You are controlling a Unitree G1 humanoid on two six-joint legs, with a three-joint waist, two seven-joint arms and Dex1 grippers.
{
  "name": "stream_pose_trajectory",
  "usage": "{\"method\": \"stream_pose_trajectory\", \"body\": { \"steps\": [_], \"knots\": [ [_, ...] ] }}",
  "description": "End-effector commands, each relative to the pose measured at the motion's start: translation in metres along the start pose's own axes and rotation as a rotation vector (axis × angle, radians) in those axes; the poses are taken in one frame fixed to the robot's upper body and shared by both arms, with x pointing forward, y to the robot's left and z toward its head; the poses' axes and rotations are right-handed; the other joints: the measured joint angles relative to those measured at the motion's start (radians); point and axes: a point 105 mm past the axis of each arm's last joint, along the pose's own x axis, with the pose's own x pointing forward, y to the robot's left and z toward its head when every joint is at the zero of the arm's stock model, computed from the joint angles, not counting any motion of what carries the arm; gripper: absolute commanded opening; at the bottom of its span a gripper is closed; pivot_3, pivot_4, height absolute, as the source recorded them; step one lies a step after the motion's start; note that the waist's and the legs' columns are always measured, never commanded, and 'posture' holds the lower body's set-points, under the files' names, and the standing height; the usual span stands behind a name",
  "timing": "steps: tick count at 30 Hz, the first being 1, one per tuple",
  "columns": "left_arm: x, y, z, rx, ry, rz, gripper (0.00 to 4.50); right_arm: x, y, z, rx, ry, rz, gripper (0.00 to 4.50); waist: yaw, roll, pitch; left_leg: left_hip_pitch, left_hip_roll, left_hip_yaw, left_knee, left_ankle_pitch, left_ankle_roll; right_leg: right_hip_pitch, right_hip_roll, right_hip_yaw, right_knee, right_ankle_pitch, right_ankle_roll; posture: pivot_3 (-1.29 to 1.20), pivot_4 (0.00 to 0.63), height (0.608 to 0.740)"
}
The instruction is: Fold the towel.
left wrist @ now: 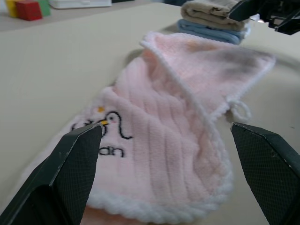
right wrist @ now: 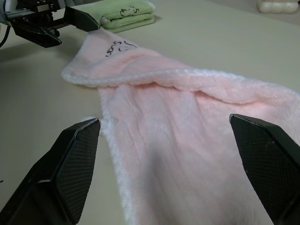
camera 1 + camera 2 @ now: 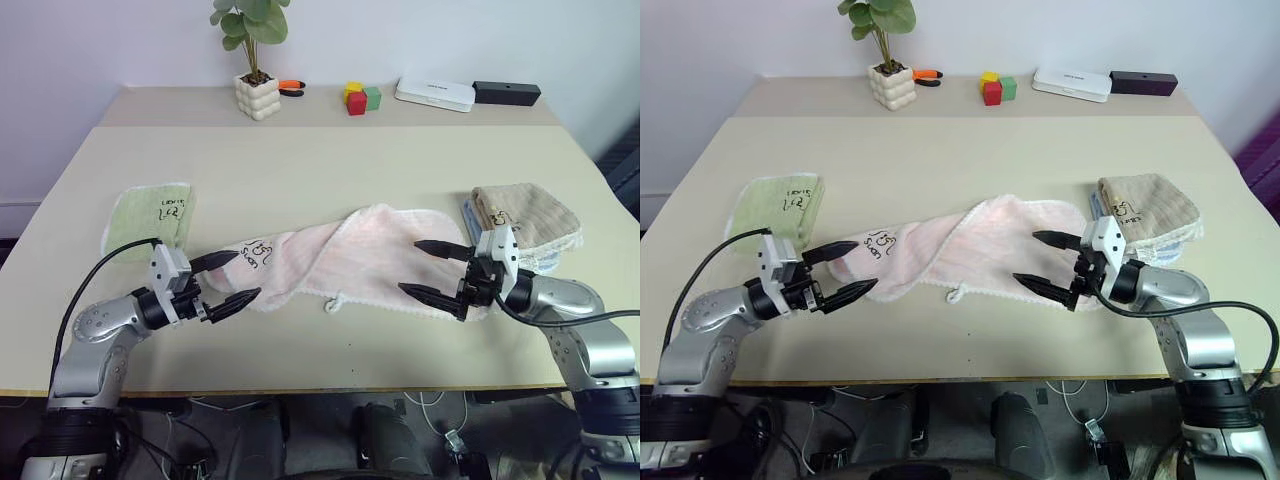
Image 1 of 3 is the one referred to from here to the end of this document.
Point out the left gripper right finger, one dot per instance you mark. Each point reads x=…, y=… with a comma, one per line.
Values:
x=272, y=178

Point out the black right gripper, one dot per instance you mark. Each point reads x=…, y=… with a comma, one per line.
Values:
x=274, y=9

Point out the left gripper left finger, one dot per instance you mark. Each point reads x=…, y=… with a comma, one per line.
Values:
x=58, y=182

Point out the pink towel with white trim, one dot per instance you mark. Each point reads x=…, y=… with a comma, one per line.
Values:
x=164, y=117

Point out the folded beige towel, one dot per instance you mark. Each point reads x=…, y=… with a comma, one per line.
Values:
x=204, y=14

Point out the folded blue towel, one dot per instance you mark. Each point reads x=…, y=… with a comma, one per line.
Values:
x=201, y=30

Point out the long black box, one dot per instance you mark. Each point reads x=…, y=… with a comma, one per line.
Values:
x=117, y=1

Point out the red wooden block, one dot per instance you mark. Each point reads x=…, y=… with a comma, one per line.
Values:
x=28, y=10

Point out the green wooden block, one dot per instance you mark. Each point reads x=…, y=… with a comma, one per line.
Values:
x=45, y=7

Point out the flat white box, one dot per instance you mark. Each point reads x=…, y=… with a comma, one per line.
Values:
x=79, y=3

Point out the yellow wooden block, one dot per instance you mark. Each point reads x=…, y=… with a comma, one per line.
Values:
x=10, y=8

